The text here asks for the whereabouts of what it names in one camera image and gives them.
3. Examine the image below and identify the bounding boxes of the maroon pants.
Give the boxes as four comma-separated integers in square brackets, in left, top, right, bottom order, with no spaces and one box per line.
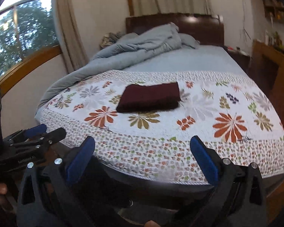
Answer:
[116,82,180,113]

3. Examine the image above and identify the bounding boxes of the person's left hand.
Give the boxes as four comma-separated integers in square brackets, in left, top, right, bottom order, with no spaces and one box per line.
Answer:
[0,182,15,213]

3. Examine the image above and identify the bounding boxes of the person's dark trouser leg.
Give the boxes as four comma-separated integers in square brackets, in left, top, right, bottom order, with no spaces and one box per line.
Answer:
[65,156,212,226]

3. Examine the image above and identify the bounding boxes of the floral quilted bedspread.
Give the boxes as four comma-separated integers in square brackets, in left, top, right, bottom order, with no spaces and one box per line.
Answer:
[36,70,284,185]

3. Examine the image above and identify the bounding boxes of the window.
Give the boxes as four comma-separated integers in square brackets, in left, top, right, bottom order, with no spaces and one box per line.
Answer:
[0,0,60,86]

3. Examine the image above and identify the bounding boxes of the grey-blue comforter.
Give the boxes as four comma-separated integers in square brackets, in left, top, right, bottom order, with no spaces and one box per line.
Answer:
[37,23,182,109]

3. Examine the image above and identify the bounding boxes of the patterned cloth bundle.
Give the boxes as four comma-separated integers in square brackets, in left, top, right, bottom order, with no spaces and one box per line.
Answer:
[99,32,122,50]

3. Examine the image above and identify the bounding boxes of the wooden desk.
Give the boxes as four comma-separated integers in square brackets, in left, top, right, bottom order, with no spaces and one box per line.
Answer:
[247,38,284,100]

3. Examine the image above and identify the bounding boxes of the dark wooden nightstand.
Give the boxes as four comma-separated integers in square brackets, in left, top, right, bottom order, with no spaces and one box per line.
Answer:
[223,46,250,73]

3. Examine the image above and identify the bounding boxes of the light blue bed sheet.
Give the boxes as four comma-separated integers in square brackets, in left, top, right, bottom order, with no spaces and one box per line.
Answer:
[124,46,247,76]

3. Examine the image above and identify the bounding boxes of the grey-blue pillow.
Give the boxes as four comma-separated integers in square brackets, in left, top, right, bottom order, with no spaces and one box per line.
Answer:
[179,33,200,49]

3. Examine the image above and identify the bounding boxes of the dark wooden headboard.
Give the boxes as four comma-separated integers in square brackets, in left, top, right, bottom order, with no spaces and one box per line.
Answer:
[125,13,225,47]

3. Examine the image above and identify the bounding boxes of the beige curtain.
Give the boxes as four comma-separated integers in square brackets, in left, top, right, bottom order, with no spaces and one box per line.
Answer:
[52,0,211,72]

